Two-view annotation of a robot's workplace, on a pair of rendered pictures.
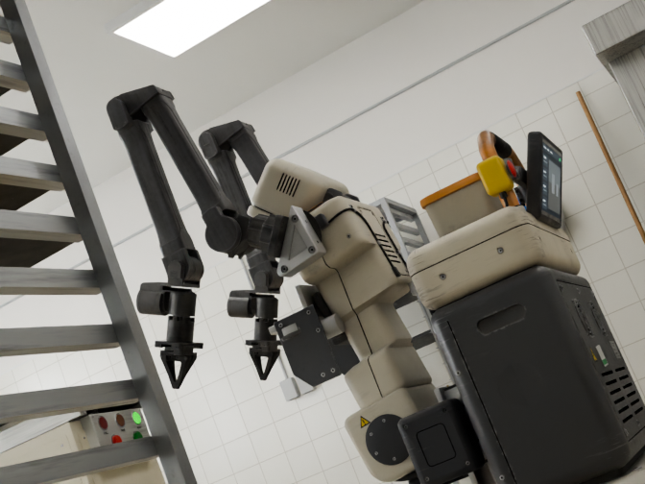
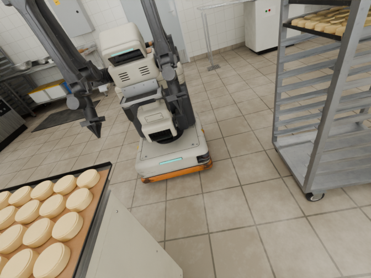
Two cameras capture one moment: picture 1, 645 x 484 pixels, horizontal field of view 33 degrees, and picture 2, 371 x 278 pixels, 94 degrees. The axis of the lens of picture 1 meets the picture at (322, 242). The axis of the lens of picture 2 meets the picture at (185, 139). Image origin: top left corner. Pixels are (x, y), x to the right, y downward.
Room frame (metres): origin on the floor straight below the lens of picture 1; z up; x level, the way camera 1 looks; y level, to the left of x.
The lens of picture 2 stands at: (2.48, 1.12, 1.19)
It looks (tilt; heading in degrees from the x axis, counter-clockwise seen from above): 38 degrees down; 258
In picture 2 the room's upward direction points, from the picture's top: 19 degrees counter-clockwise
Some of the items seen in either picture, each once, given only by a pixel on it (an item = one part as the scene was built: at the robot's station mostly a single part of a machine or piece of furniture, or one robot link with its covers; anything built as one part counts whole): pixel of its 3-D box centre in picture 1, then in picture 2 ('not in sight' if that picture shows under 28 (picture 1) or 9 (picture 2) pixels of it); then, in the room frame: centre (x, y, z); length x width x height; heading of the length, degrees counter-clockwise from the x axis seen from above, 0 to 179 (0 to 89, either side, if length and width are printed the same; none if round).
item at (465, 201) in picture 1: (473, 215); not in sight; (2.30, -0.32, 0.87); 0.23 x 0.15 x 0.11; 162
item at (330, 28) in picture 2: not in sight; (332, 28); (1.72, 0.63, 0.96); 0.05 x 0.05 x 0.02
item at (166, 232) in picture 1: (156, 190); (150, 11); (2.28, 0.29, 1.18); 0.11 x 0.06 x 0.43; 162
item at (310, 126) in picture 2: not in sight; (319, 124); (1.36, 0.46, 0.24); 0.64 x 0.03 x 0.03; 158
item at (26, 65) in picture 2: not in sight; (22, 67); (4.23, -3.74, 0.95); 0.39 x 0.39 x 0.14
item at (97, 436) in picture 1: (120, 438); not in sight; (2.80, 0.67, 0.77); 0.24 x 0.04 x 0.14; 161
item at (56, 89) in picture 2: not in sight; (60, 87); (3.85, -3.62, 0.36); 0.46 x 0.38 x 0.26; 70
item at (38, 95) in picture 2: not in sight; (44, 92); (4.23, -3.76, 0.36); 0.46 x 0.38 x 0.26; 68
